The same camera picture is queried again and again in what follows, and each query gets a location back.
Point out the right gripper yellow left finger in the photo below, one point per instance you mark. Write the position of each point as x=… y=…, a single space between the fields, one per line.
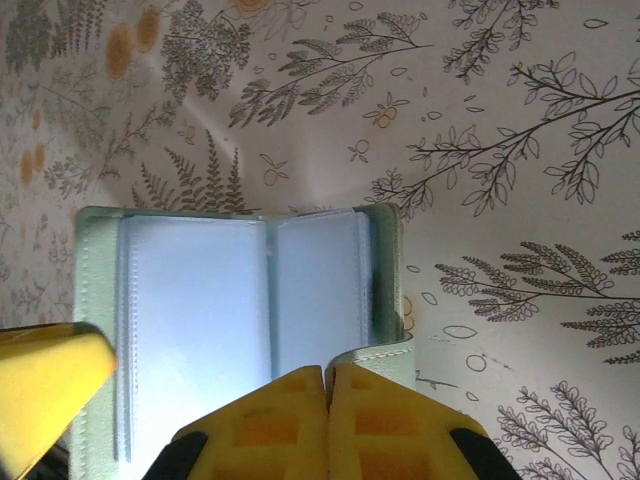
x=270 y=435

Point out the mint green card holder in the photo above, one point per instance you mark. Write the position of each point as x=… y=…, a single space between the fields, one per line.
x=200 y=300

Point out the floral tablecloth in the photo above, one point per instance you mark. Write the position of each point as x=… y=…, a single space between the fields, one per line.
x=400 y=125

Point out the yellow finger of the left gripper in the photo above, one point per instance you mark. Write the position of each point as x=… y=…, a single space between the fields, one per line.
x=45 y=390

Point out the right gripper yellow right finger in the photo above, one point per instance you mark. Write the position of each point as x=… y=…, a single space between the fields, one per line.
x=390 y=440

